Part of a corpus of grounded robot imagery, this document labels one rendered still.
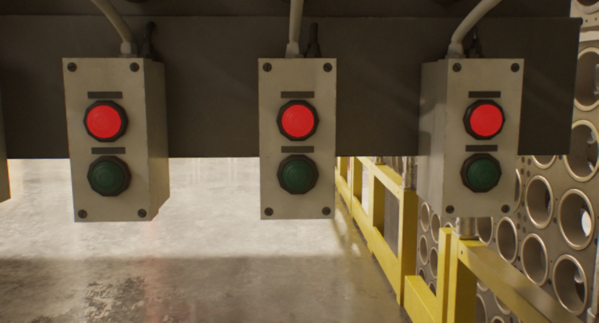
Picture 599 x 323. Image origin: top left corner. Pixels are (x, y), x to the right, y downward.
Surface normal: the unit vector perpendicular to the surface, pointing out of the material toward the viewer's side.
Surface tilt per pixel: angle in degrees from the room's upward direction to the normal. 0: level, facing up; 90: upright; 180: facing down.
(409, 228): 90
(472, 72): 90
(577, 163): 53
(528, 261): 68
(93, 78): 90
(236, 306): 0
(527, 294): 0
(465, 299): 90
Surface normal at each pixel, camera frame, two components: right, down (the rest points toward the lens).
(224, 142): 0.04, 0.15
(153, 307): 0.00, -0.99
